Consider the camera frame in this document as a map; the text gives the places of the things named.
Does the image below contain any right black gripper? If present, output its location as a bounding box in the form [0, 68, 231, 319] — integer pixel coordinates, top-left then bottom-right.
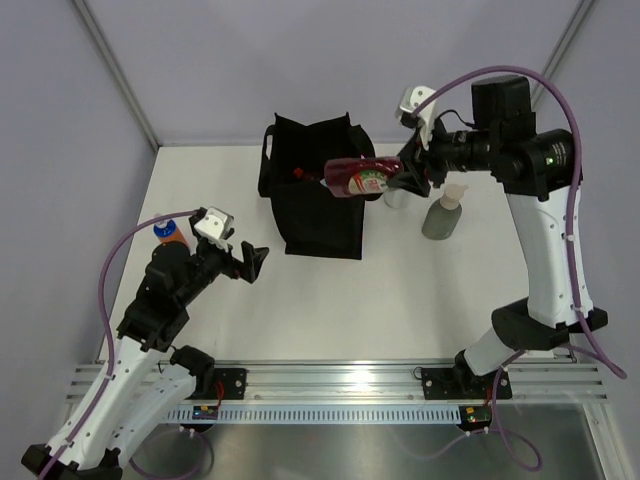
[388, 115, 499, 199]

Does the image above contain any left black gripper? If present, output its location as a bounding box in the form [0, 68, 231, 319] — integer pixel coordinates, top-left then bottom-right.
[178, 238, 268, 307]

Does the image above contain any dark red Fairy bottle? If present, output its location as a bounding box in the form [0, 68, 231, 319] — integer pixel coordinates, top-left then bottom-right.
[323, 156, 404, 198]

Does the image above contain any grey-green pump bottle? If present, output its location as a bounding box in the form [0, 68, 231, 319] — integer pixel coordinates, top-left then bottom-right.
[421, 184, 468, 241]

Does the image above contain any orange bottle blue cap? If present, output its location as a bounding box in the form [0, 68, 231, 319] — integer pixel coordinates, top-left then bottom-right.
[153, 215, 189, 247]

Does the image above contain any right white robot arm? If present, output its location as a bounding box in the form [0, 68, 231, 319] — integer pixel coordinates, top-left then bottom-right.
[390, 75, 608, 400]

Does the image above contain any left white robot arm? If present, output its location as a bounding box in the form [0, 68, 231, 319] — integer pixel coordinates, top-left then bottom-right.
[21, 239, 269, 479]

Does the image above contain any black canvas tote bag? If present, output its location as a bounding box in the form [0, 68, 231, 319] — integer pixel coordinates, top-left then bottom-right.
[257, 114, 375, 260]

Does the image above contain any silver metal bottle white cap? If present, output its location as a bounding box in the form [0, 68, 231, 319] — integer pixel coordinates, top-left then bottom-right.
[383, 189, 411, 210]

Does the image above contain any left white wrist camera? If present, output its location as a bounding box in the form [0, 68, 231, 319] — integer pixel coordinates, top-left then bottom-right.
[192, 207, 235, 252]

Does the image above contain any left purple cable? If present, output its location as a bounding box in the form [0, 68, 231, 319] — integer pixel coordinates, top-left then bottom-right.
[37, 209, 201, 479]

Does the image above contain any purple cable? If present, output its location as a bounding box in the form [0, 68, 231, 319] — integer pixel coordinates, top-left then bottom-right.
[37, 209, 201, 479]
[409, 66, 627, 401]

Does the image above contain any white slotted cable duct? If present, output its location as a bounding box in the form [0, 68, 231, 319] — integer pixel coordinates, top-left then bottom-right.
[160, 405, 461, 425]

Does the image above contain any right aluminium frame post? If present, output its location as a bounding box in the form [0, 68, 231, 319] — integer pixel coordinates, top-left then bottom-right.
[502, 1, 598, 114]

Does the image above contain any aluminium frame post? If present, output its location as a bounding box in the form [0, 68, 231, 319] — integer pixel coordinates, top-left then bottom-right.
[68, 0, 162, 154]
[502, 1, 598, 114]

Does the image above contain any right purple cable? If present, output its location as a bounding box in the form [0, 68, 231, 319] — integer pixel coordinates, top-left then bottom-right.
[409, 66, 627, 401]

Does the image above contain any aluminium mounting rail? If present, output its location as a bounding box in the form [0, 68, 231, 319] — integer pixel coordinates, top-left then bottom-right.
[64, 362, 609, 404]

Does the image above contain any left aluminium frame post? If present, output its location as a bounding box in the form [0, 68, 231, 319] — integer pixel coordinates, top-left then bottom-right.
[68, 0, 162, 154]

